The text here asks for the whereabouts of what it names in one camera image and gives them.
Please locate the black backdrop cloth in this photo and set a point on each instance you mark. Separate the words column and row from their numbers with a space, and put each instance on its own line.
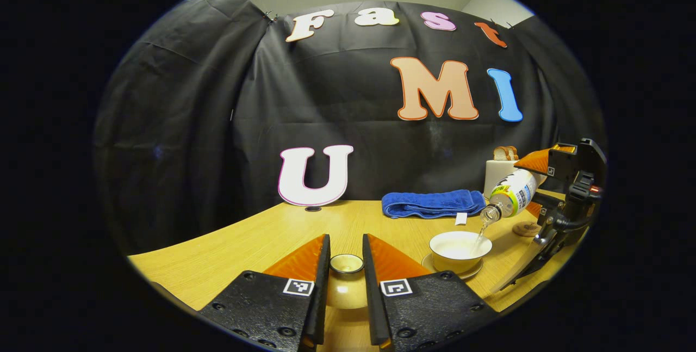
column 348, row 134

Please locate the blue towel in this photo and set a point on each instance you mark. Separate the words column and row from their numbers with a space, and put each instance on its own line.
column 429, row 202

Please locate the round cork coaster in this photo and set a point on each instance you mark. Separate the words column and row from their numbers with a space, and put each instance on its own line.
column 524, row 229

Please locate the white toaster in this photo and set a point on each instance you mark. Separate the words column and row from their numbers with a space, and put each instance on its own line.
column 497, row 175

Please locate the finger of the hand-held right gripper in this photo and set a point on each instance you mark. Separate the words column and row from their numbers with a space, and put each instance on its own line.
column 538, row 161
column 535, row 210

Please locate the cream teacup lid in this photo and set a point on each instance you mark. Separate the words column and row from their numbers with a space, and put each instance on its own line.
column 347, row 289

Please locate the clear water bottle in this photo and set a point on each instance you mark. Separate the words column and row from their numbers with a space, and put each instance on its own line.
column 516, row 191

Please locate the toast slice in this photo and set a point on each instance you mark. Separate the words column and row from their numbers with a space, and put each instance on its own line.
column 500, row 154
column 513, row 152

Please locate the cream saucer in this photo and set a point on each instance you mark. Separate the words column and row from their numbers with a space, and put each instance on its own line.
column 435, row 270

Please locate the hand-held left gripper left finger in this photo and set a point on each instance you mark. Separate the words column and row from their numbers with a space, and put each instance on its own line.
column 321, row 308

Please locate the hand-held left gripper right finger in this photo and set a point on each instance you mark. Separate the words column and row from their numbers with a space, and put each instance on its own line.
column 371, row 308

